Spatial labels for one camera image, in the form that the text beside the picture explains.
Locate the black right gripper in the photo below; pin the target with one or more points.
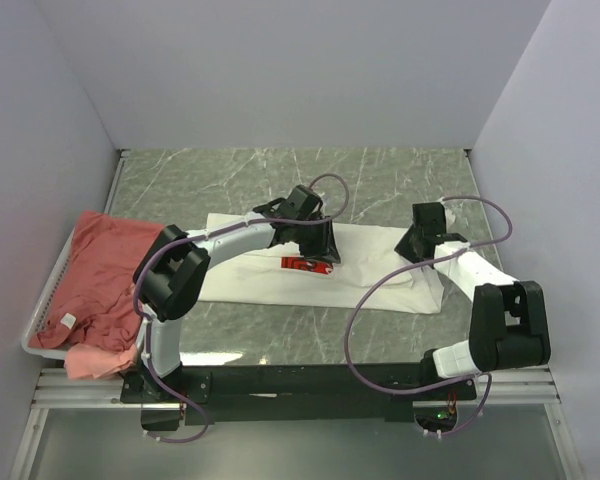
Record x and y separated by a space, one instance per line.
403 247

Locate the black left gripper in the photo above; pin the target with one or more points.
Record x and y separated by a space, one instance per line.
325 250

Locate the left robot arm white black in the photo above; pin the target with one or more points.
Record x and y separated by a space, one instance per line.
169 280

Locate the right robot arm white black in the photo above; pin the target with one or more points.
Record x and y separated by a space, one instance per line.
508 324

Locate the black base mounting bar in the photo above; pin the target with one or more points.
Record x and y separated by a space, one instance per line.
238 393

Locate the red t-shirt in tray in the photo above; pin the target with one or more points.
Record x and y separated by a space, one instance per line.
93 302

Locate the pink t-shirt in tray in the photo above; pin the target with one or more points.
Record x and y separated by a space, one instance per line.
85 362

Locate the white plastic tray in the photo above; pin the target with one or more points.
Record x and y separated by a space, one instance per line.
43 307

